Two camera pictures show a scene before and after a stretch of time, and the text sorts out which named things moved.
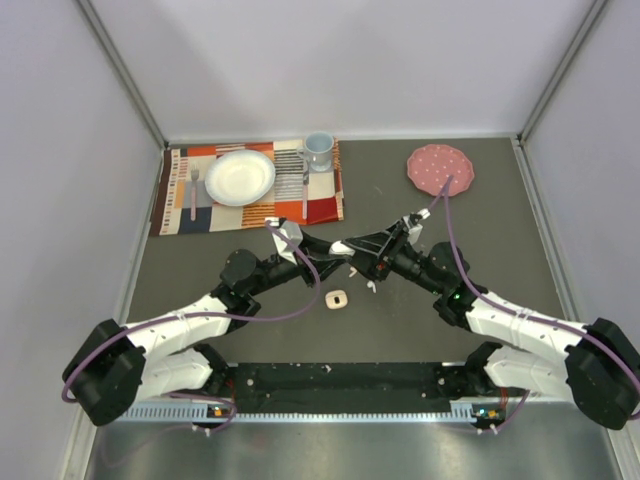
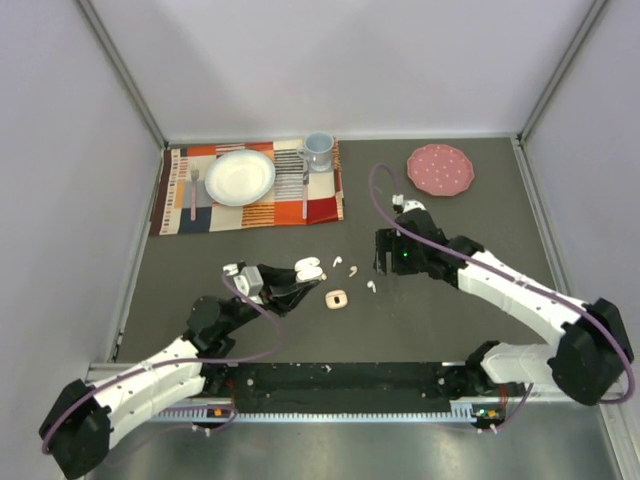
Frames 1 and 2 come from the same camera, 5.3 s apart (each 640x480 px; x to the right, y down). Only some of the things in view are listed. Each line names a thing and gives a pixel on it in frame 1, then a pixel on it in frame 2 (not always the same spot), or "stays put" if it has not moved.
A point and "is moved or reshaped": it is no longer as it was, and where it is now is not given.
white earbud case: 339,248 is moved or reshaped
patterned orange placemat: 300,196 stays put
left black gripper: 317,252 → 281,293
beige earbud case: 336,299 stays put
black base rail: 343,386 stays put
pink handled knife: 305,193 stays put
